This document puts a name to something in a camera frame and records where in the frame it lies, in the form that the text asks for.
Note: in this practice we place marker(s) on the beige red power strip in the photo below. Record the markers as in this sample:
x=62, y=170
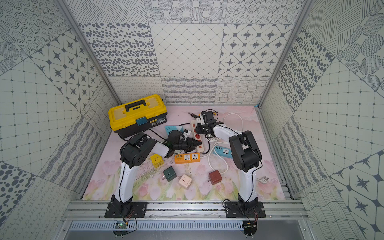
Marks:
x=200, y=149

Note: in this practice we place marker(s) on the teal rectangular power strip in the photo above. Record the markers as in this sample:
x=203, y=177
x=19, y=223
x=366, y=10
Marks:
x=223, y=152

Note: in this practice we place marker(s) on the teal triangular power strip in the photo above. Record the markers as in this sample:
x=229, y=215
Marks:
x=170, y=128

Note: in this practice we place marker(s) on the yellow cube adapter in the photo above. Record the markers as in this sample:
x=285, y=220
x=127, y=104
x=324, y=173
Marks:
x=157, y=161

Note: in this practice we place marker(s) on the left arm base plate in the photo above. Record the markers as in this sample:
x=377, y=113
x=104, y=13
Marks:
x=118, y=210

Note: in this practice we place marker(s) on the orange power strip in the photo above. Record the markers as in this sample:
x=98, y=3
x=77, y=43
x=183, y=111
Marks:
x=187, y=158

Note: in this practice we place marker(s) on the black orange screwdriver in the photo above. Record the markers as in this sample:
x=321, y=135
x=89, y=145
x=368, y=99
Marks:
x=193, y=115

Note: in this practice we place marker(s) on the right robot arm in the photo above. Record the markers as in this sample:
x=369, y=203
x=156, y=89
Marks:
x=245, y=154

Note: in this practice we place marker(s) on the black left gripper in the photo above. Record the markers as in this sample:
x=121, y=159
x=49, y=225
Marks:
x=186, y=144

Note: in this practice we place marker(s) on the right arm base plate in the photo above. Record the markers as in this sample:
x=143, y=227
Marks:
x=244, y=210

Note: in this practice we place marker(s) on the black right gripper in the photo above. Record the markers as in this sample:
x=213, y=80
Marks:
x=198, y=128

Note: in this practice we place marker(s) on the aluminium rail frame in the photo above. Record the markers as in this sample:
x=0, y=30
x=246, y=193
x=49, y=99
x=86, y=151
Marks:
x=287, y=209

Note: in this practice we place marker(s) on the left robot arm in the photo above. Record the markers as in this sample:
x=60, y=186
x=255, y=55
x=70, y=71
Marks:
x=136, y=150

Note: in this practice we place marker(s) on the dark green cube adapter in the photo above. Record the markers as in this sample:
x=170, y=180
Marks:
x=169, y=174

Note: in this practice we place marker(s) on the cream deer cube adapter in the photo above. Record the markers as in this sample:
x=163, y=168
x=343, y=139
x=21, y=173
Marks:
x=185, y=181

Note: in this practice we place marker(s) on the yellow black plastic toolbox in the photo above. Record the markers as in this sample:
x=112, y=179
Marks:
x=132, y=118

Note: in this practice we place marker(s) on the dark red cube adapter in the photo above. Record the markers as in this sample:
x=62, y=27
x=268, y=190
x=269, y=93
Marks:
x=215, y=177

